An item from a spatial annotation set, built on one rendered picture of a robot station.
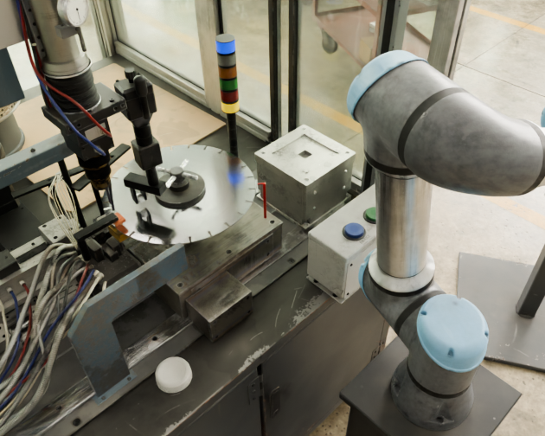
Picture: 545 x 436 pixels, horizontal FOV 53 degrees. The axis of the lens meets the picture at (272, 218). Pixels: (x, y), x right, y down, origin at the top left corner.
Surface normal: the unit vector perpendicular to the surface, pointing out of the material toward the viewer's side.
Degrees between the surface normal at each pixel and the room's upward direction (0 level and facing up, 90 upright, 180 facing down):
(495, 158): 65
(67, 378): 0
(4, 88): 90
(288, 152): 0
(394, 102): 54
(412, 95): 33
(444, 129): 45
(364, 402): 0
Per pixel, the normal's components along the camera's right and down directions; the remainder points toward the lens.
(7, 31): 0.70, 0.48
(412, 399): -0.76, 0.19
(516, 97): -0.02, -0.73
